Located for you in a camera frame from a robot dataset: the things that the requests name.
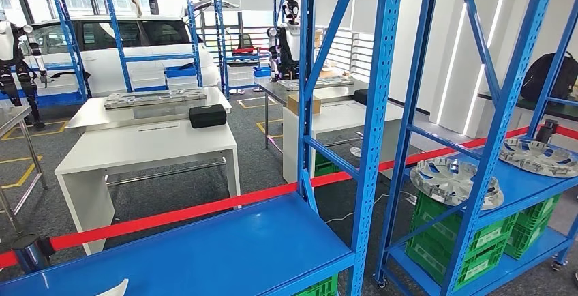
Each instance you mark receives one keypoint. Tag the black case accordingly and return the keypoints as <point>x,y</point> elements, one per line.
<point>207,116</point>
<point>360,96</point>

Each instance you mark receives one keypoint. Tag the white slatted railing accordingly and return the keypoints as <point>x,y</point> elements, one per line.
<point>347,50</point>

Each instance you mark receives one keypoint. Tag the silver wheel hubcap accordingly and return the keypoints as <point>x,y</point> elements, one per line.
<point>537,156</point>
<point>442,181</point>

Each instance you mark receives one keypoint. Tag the blue metal shelf rack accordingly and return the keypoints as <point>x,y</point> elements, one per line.
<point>220,36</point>
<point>63,99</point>
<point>226,249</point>
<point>524,185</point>
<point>158,57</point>

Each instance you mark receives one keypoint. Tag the white plastic car part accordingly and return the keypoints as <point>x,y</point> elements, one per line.
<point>113,289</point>

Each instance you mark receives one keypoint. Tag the cardboard box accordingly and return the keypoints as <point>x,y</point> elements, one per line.
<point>332,71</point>
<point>291,104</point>

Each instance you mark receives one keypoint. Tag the long silver metal panel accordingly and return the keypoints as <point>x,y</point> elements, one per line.
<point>325,82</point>
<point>153,98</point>

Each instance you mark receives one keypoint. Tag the green top bench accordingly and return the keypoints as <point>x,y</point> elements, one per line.
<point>529,106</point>

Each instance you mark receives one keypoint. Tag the black red chair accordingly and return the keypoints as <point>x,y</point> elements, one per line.
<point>245,45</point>

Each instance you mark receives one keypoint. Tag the white car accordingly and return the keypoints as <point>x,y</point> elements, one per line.
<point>99,72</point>

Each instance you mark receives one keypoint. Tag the white black humanoid robot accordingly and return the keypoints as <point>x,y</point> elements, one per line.
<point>13,59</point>
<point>289,45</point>

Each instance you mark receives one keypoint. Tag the black backpack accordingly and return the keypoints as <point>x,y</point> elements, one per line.
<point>535,79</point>

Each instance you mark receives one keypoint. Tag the green plastic crate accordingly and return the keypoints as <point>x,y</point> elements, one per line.
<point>320,288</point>
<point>325,165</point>
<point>537,215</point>
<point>528,239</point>
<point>496,233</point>
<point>483,267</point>

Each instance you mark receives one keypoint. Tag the red barrier belt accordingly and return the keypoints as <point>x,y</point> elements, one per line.
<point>566,132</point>
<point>180,215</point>
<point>7,260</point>

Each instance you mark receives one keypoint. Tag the black barrier post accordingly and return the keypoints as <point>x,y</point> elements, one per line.
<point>31,253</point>
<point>546,131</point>

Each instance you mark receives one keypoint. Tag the white table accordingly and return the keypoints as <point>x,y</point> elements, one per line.
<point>149,147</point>
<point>338,113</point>

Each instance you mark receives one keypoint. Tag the blue plastic bin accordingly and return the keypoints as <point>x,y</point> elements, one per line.
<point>180,71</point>
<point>262,71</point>

